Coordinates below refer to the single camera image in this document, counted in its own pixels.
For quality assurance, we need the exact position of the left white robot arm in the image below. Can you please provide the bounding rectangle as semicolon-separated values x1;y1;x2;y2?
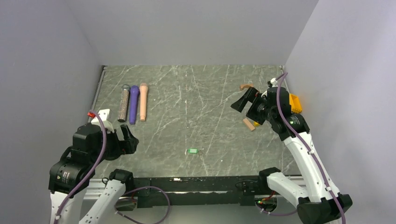
49;120;139;224

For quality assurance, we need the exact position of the brown arch wooden block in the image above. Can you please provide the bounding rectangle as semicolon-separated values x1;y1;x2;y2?
239;84;254;91

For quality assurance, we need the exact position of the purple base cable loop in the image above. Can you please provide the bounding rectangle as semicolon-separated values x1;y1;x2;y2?
113;186;171;224

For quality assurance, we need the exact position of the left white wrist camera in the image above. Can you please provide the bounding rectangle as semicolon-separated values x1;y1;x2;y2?
90;109;114;133

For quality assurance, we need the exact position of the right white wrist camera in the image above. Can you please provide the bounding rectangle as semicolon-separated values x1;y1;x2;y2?
267;78;278;88

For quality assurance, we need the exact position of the pink microphone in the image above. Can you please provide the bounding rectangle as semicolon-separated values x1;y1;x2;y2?
139;83;149;121

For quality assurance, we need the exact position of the yellow plastic bin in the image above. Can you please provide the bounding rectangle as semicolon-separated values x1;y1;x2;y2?
289;93;302;114

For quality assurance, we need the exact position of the glitter silver microphone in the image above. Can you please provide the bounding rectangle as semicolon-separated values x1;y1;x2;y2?
117;84;130;122

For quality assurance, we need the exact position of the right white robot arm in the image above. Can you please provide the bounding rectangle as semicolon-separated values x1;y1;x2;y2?
231;86;353;224

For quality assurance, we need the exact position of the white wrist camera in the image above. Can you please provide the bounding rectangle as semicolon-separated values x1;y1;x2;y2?
90;109;114;133
267;78;278;88

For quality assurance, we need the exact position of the purple microphone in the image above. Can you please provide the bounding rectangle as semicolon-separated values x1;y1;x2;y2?
129;85;140;125

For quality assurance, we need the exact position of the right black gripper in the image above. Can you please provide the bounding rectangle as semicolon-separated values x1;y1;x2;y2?
231;86;276;125

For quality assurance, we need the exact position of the green key tag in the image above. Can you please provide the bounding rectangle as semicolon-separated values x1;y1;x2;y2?
187;148;199;154

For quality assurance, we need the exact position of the tan rectangular wooden block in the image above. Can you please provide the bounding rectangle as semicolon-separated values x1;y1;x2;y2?
242;118;255;131

